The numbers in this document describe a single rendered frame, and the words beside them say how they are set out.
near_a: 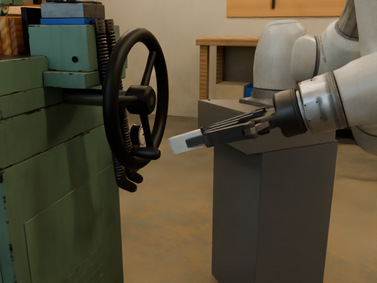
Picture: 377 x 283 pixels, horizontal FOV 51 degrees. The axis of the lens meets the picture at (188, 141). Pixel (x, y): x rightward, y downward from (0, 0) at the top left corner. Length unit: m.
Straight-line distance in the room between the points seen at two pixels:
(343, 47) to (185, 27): 3.16
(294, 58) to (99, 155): 0.66
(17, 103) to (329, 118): 0.54
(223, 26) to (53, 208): 3.47
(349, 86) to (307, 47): 0.70
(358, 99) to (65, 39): 0.54
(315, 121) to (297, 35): 0.71
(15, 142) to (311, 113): 0.52
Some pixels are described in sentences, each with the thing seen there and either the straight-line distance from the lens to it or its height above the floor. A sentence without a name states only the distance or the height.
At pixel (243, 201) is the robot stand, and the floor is 0.41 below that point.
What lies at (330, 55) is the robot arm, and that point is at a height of 0.87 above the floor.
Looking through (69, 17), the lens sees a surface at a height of 0.97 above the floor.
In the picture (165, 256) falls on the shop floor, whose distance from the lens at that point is 1.80.
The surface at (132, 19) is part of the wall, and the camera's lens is 4.57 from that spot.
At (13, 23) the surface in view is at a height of 0.96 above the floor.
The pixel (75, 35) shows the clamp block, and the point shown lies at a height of 0.94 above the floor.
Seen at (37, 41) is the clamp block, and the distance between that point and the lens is 0.87.
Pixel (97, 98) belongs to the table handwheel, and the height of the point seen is 0.81.
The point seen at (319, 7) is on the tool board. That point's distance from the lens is 4.02.
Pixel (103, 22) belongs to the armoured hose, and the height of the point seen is 0.96.
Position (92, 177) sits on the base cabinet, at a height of 0.59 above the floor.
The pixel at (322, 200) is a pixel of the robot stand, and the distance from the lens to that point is 1.42.
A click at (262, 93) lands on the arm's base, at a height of 0.75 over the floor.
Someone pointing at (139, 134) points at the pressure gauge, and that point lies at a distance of 1.12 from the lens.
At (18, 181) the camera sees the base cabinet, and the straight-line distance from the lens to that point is 0.82.
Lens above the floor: 0.96
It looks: 16 degrees down
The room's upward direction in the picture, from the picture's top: straight up
